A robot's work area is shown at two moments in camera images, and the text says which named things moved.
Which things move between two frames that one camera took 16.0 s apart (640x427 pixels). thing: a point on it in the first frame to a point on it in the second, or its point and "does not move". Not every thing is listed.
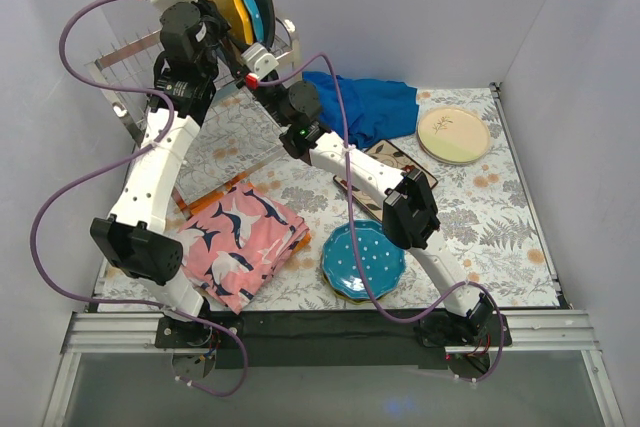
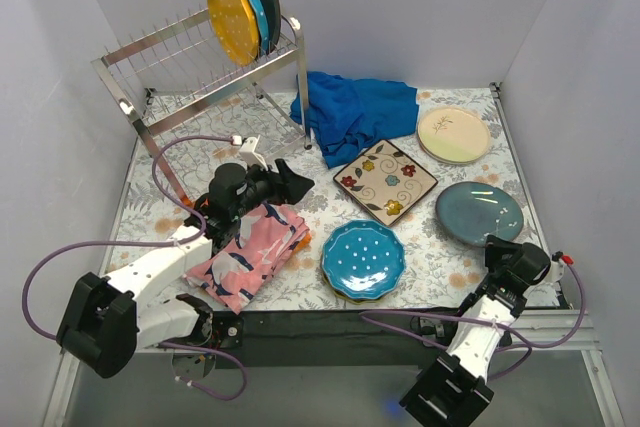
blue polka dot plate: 383,259 does not move
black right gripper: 239,76 to 500,253
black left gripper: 211,20 to 279,182
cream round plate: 452,135 does not move
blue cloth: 373,109 does not move
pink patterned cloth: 231,247 does not move
